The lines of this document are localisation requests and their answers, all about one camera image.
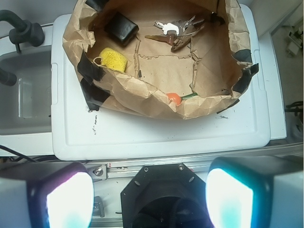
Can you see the black octagonal mount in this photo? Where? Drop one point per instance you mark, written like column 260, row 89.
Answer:
column 165, row 196

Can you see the orange toy carrot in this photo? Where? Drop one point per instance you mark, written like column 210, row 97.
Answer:
column 178, row 99

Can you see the bunch of keys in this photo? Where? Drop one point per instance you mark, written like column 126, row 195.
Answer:
column 177, row 34

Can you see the brown paper bag tray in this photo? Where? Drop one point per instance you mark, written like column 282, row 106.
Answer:
column 216, row 64

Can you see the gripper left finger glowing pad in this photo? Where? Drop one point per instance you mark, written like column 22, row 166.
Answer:
column 45, row 195

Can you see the white plastic cutting board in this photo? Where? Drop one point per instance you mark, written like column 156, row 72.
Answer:
column 80, row 134

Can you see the black faucet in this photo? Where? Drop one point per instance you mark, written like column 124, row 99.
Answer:
column 23, row 30

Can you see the black leather wallet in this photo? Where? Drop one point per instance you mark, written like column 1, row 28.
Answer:
column 121, row 29

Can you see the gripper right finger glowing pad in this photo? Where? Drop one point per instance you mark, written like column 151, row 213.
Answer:
column 256, row 192

